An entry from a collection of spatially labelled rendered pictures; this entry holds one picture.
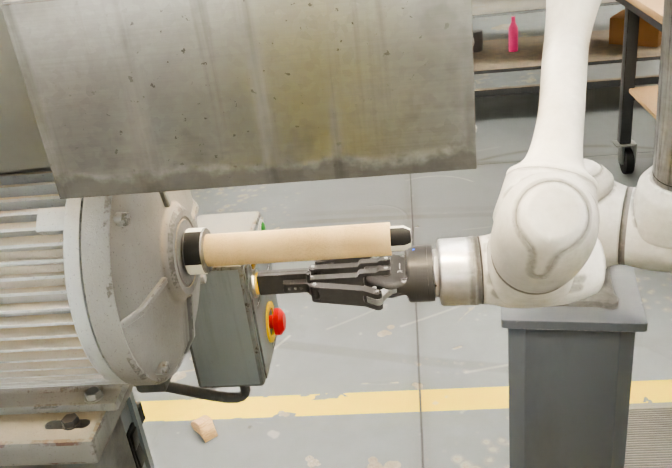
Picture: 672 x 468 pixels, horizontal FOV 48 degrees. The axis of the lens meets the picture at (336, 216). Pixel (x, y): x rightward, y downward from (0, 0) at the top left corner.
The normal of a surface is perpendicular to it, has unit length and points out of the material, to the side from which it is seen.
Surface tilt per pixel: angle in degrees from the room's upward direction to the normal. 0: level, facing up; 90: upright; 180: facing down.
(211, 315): 90
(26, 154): 90
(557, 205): 55
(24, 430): 0
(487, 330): 0
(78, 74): 90
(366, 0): 90
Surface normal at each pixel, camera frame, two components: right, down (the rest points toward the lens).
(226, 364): -0.07, 0.46
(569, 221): -0.22, -0.18
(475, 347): -0.11, -0.89
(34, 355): -0.13, -0.64
